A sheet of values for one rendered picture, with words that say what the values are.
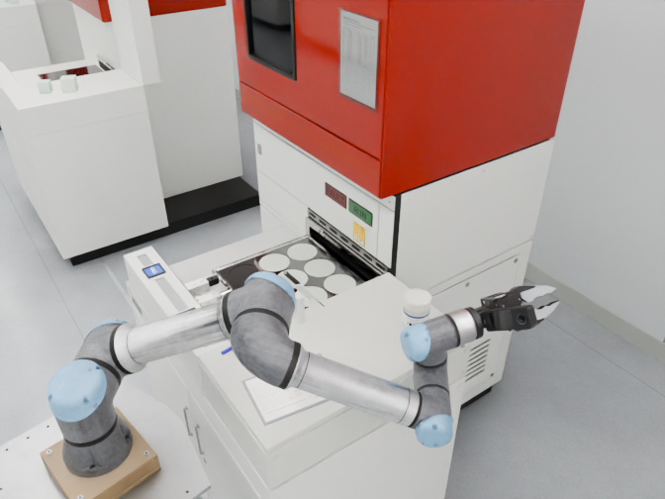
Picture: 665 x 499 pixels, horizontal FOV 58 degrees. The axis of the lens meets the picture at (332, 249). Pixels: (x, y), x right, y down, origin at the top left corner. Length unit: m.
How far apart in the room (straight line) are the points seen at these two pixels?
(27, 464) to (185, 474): 0.38
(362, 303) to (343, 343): 0.17
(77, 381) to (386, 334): 0.75
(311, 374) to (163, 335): 0.36
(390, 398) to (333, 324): 0.45
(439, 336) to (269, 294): 0.36
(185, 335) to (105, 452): 0.32
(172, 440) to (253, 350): 0.50
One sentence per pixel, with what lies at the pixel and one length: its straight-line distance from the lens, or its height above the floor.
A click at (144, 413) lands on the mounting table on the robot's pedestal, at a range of 1.66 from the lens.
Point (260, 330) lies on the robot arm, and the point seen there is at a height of 1.26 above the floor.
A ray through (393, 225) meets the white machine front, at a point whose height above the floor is 1.13.
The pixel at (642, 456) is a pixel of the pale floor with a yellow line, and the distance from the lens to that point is 2.82.
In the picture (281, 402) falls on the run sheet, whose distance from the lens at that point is 1.42.
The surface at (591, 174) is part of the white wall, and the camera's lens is 3.10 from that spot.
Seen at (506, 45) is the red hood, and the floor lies 1.57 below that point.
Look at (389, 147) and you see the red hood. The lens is 1.59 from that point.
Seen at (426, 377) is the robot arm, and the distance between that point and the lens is 1.32.
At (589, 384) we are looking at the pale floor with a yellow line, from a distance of 3.01.
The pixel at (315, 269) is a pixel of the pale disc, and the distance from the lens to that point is 1.92.
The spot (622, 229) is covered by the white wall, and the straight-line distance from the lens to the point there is 3.09.
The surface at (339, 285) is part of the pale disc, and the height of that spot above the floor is 0.90.
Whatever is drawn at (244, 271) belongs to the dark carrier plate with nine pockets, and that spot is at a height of 0.90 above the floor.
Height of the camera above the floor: 2.03
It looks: 34 degrees down
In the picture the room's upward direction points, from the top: straight up
